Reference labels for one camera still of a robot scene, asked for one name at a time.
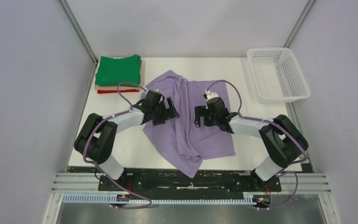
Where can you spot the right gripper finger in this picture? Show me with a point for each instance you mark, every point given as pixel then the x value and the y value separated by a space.
pixel 208 118
pixel 199 112

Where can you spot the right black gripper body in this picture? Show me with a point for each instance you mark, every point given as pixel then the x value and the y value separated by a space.
pixel 217 119

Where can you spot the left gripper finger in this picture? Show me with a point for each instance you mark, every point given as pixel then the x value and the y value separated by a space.
pixel 162 115
pixel 170 110

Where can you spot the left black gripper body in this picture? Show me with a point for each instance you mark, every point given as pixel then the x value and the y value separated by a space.
pixel 153 108

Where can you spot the purple t shirt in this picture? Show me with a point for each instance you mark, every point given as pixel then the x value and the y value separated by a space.
pixel 178 140

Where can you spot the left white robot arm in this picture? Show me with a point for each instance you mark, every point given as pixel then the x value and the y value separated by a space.
pixel 96 138

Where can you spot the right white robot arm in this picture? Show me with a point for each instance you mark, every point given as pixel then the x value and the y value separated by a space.
pixel 282 140

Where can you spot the folded green t shirt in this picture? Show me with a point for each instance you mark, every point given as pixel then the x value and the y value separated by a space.
pixel 113 71

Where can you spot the folded red t shirt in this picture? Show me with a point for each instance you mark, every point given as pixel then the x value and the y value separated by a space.
pixel 115 91

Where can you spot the white plastic basket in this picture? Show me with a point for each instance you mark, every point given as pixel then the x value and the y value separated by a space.
pixel 276 75

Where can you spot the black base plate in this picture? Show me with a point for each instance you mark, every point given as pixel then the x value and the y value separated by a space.
pixel 206 184

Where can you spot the white slotted cable duct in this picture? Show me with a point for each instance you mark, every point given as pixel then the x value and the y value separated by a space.
pixel 112 198

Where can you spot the left aluminium corner rail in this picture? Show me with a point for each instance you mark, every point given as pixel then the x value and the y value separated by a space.
pixel 78 30

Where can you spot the aluminium corner rail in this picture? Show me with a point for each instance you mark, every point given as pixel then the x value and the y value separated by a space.
pixel 78 30
pixel 300 20

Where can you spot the aluminium front frame rail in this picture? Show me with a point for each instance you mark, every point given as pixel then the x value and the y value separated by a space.
pixel 308 184

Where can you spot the right aluminium corner rail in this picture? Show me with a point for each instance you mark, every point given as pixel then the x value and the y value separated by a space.
pixel 300 20

